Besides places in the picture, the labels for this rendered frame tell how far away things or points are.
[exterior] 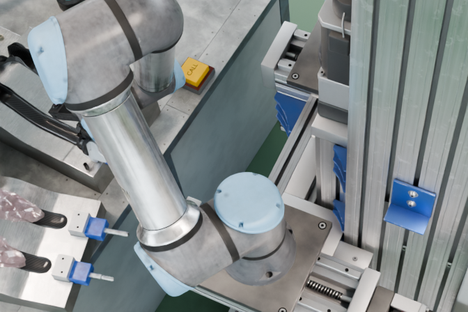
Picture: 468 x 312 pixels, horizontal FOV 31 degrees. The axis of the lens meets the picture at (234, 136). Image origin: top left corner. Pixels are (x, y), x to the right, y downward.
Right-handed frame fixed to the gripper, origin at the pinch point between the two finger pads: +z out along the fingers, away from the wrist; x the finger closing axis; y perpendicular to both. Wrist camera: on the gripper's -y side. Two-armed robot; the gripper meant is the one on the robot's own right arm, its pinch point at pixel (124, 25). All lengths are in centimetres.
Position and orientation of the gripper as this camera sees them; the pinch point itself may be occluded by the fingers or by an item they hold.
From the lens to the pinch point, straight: 211.8
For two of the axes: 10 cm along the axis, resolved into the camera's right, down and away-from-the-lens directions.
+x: 5.1, -7.7, 3.9
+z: 1.0, 5.1, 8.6
